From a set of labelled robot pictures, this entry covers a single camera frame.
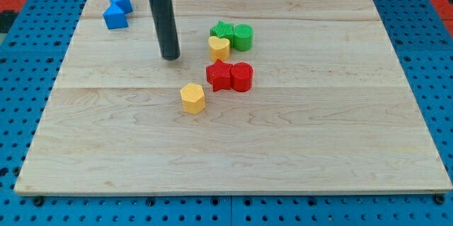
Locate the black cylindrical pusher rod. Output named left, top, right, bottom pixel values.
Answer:
left=149, top=0, right=180, bottom=60

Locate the yellow hexagon block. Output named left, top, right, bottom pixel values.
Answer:
left=180, top=83, right=205, bottom=114

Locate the blue cube block upper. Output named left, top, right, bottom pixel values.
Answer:
left=109, top=0, right=133, bottom=13

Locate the blue pentagon block lower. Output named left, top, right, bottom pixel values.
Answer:
left=103, top=4, right=129, bottom=30

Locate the green star block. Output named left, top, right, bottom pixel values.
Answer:
left=210, top=21, right=234, bottom=47

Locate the yellow heart block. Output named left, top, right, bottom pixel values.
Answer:
left=208, top=36, right=230, bottom=62

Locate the green cylinder block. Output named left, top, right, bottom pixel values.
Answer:
left=234, top=24, right=253, bottom=52

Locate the red star block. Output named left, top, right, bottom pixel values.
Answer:
left=205, top=60, right=233, bottom=92

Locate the red cylinder block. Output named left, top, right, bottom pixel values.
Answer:
left=231, top=62, right=253, bottom=92

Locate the wooden board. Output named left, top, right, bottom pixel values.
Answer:
left=15, top=0, right=452, bottom=196

